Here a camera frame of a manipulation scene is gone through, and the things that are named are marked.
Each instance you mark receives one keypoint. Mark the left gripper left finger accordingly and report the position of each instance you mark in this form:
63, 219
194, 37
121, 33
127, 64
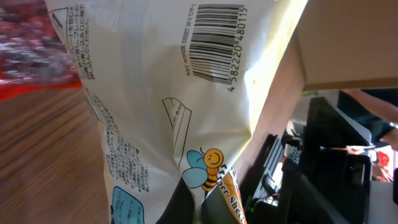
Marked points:
180, 208

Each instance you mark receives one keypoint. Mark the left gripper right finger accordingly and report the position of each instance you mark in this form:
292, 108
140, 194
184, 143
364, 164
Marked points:
222, 206

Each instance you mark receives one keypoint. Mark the yellow snack bag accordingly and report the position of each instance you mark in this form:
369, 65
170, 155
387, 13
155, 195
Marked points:
178, 88

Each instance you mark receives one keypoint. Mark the red candy bag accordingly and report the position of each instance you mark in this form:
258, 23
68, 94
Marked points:
32, 56

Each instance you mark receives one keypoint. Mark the person forearm in background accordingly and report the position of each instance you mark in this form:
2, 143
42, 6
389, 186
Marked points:
375, 109

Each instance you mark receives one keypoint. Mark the black monitor in background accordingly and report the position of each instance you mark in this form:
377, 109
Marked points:
329, 185

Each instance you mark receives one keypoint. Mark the beige cardboard box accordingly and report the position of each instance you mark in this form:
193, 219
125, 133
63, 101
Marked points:
349, 44

